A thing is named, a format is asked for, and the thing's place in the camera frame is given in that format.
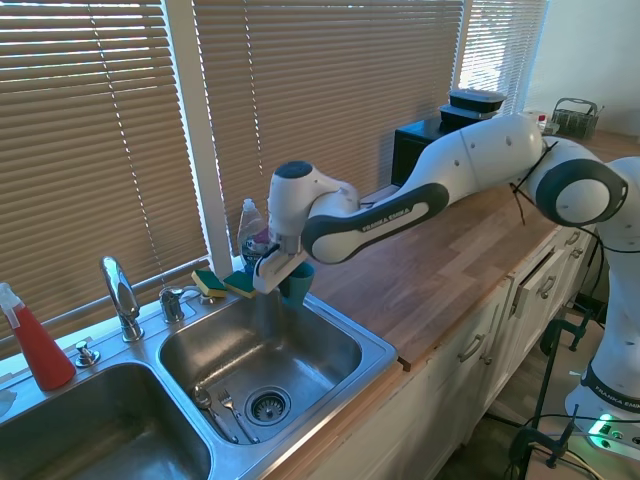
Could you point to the black microwave oven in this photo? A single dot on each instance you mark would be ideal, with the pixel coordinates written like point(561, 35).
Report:
point(406, 150)

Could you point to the black bar clamp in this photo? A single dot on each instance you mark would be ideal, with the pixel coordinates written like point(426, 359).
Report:
point(570, 325)
point(530, 437)

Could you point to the narrow pale window blind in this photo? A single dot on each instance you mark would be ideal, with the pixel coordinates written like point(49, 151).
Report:
point(500, 50)

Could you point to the small chrome sink knob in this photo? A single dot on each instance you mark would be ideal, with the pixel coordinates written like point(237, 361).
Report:
point(87, 354)

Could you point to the wide tan window blind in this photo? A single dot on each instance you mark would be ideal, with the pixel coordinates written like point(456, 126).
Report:
point(75, 150)

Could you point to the clear Dawn dish soap bottle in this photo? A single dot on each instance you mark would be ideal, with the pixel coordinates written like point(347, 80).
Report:
point(247, 220)

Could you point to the purple wrist camera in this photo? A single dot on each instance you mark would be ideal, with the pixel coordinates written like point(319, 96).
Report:
point(260, 236)

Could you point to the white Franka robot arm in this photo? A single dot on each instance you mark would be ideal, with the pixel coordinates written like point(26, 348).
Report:
point(475, 155)

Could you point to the metal spoon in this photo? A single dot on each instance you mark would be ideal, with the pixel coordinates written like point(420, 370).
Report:
point(202, 397)

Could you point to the stainless steel double sink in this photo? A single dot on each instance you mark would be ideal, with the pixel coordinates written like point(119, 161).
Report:
point(330, 330)

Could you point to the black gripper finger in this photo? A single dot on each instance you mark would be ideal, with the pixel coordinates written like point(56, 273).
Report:
point(286, 287)

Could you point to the white kitchen cabinet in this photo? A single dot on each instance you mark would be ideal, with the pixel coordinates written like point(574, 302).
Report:
point(450, 380)

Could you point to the white window frame post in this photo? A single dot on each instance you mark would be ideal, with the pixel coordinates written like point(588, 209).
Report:
point(200, 150)

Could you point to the chrome sink faucet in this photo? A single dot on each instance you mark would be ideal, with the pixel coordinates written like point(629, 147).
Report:
point(122, 295)

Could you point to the metal sink drain strainer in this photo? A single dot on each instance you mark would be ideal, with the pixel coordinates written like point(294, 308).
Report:
point(267, 405)

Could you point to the metal fork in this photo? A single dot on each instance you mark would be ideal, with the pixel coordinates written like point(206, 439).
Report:
point(227, 400)

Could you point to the yellow green sponge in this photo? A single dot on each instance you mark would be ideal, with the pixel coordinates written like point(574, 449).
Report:
point(239, 284)
point(209, 282)

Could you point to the black food container clear lid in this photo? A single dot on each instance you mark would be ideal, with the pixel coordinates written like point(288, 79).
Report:
point(475, 98)
point(460, 117)

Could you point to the red spray bottle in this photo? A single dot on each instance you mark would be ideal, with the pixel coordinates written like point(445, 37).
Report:
point(42, 350)

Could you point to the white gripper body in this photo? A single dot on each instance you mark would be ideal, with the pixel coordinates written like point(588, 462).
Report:
point(277, 267)

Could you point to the small jar red lid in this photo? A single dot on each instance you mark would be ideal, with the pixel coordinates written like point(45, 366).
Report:
point(542, 118)

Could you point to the teal ceramic mug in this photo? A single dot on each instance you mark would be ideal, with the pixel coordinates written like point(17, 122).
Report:
point(302, 282)

